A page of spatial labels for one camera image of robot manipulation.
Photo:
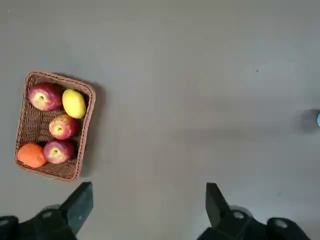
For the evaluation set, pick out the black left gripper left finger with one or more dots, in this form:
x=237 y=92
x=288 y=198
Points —
x=75 y=207

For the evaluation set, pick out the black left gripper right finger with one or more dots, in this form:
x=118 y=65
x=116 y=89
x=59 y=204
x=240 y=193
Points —
x=217 y=210

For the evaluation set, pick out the blue cup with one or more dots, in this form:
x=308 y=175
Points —
x=318 y=119

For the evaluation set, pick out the red apple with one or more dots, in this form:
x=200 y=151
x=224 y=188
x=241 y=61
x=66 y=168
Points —
x=58 y=151
x=63 y=127
x=45 y=97

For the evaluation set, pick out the orange fruit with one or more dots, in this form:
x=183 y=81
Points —
x=31 y=155

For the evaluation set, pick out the brown wicker basket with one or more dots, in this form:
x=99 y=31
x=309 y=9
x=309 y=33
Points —
x=30 y=125

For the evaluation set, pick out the yellow lemon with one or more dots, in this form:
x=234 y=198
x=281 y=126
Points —
x=74 y=103

